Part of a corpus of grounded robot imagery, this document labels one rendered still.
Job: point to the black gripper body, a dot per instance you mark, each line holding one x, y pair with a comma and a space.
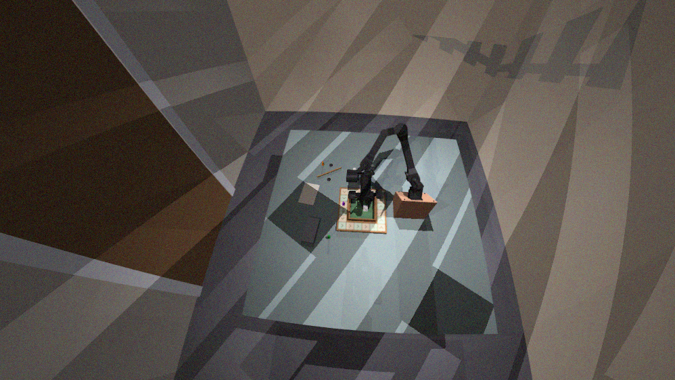
353, 194

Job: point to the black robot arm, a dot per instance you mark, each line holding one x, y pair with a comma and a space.
415, 192

